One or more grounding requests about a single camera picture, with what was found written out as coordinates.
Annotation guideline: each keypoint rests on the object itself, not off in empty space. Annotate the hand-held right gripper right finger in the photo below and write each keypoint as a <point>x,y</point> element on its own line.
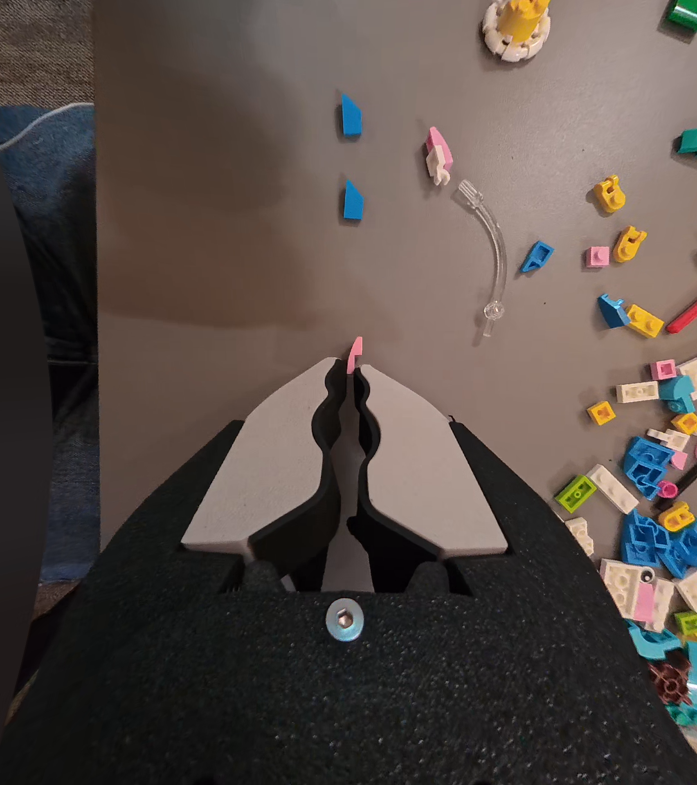
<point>428,484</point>

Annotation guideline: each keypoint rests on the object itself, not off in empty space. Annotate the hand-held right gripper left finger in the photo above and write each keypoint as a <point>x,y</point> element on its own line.
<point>269,478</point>

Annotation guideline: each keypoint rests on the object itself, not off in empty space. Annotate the pink curved lego slope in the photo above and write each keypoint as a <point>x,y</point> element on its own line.
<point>355,352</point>

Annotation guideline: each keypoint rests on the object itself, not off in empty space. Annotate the lime green lego plate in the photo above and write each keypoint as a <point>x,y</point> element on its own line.
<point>575,492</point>

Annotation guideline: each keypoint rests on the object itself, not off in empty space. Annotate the clear curved lego tube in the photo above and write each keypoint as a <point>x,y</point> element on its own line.
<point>494,311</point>

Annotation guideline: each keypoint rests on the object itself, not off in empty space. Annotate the pile of mixed lego pieces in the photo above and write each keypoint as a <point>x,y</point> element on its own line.
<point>646,460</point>

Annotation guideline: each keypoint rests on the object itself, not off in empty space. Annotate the blue hollow lego slope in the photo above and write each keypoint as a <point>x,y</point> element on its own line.
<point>535,257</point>

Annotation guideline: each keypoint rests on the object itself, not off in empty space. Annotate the blue lego slope brick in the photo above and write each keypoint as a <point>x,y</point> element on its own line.
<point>612,311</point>

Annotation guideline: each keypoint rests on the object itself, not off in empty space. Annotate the yellow lego plate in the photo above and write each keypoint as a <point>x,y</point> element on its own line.
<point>644,321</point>

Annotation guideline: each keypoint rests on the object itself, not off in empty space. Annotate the pink square lego stud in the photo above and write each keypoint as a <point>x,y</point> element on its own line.
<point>597,257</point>

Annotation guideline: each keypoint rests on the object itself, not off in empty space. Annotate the blue lego wedge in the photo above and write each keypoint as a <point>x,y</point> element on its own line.
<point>351,116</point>
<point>353,200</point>

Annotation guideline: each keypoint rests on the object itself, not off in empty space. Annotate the yellow lego clip piece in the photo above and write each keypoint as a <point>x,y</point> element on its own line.
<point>609,193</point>
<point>629,243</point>

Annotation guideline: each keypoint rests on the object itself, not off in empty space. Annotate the pink and white lego assembly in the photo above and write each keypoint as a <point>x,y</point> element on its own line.
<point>437,147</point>

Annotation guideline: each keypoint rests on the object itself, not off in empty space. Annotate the yellow and white round lego assembly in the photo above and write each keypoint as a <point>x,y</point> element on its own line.
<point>517,24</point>

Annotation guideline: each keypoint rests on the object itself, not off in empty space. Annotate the green lego piece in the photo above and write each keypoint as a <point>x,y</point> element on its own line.
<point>689,13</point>

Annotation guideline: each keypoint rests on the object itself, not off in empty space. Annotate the person's jeans leg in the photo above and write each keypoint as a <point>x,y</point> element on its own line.
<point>48,245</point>

